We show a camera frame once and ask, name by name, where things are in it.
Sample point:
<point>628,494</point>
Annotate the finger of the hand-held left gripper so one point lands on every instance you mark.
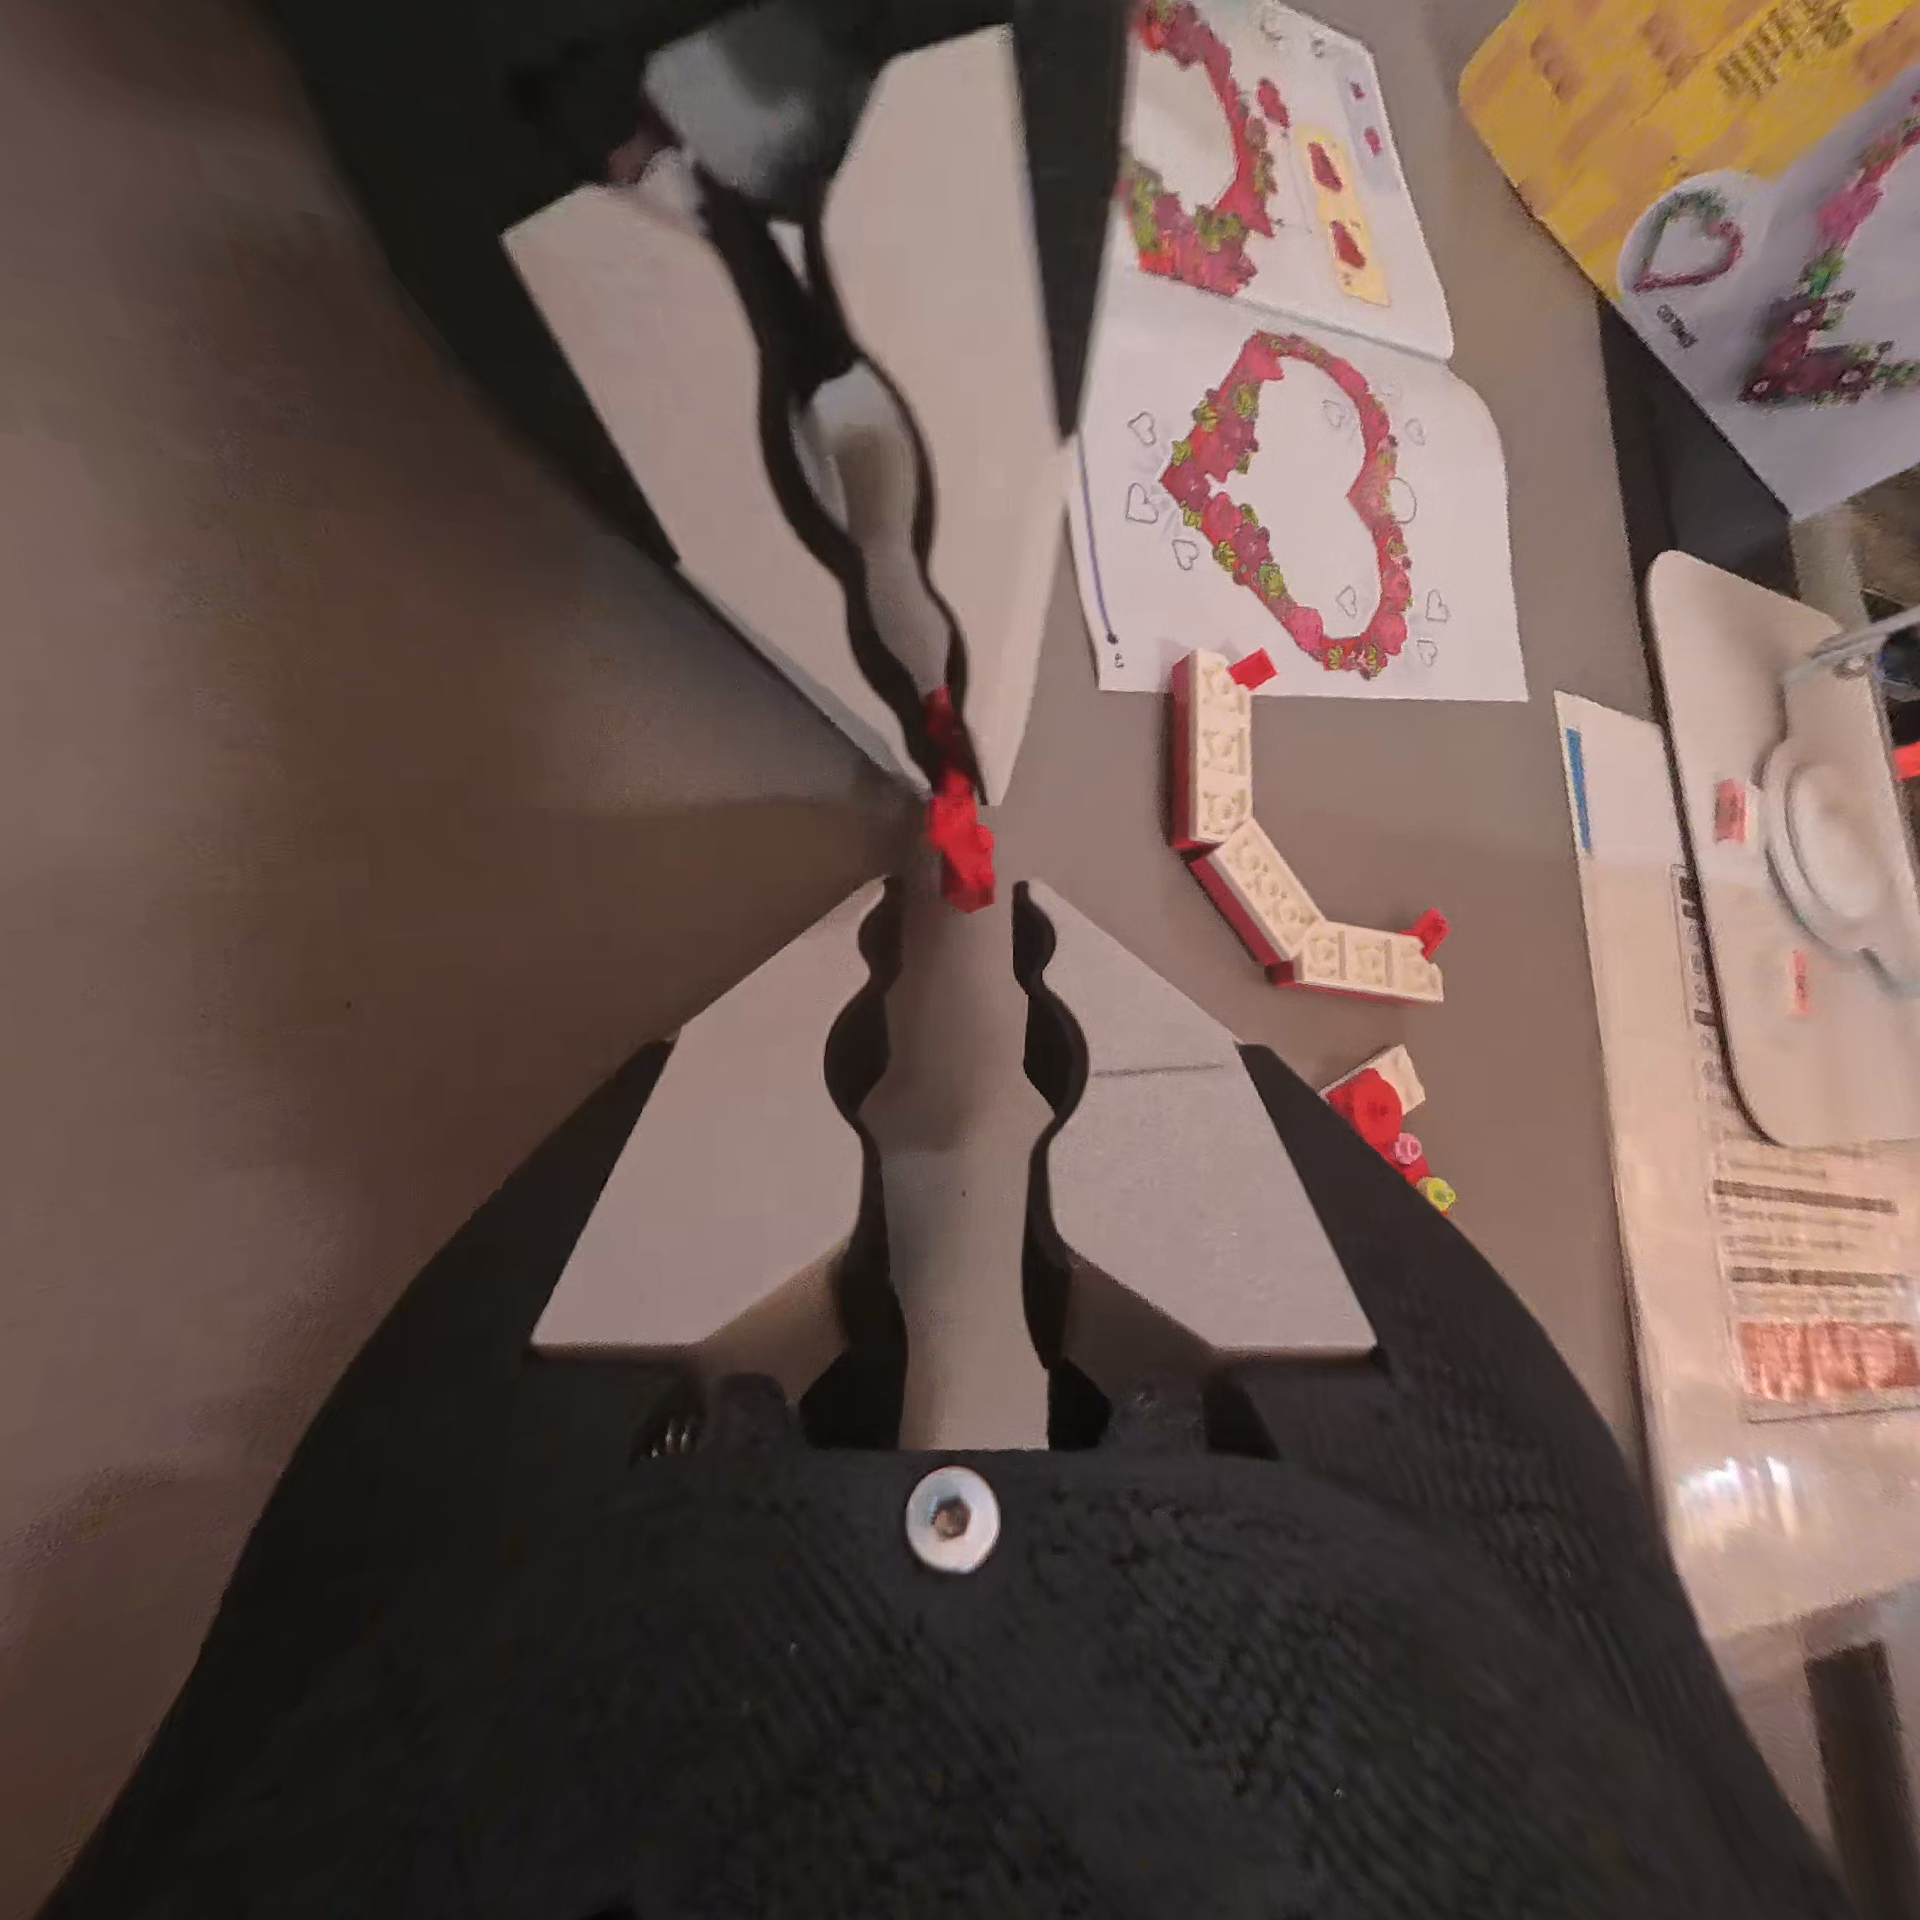
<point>661,376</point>
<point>961,301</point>

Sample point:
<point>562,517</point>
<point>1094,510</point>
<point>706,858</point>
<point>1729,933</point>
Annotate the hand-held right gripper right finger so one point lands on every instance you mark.
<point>1200,1200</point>

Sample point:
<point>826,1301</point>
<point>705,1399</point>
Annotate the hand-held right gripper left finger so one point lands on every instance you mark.
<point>705,1171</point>

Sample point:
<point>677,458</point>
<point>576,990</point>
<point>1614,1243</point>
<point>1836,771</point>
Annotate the red white flowered lego assembly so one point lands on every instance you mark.
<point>1368,1106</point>

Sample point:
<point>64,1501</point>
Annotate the small red lego piece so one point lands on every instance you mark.
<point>961,839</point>

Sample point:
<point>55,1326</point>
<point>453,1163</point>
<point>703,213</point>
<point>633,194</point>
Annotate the curved white red lego assembly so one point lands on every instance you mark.
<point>1220,751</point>

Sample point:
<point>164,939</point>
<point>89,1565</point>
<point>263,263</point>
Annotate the lego instruction booklet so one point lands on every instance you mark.
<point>1441,494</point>

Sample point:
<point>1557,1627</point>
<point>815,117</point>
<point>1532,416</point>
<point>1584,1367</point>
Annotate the yellow lego set box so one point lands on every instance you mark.
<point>1650,90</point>

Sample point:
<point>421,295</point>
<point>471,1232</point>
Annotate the laminated instruction sheet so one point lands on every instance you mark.
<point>1664,1277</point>

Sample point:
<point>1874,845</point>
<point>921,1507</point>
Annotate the white rounded board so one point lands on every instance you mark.
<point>1711,720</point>

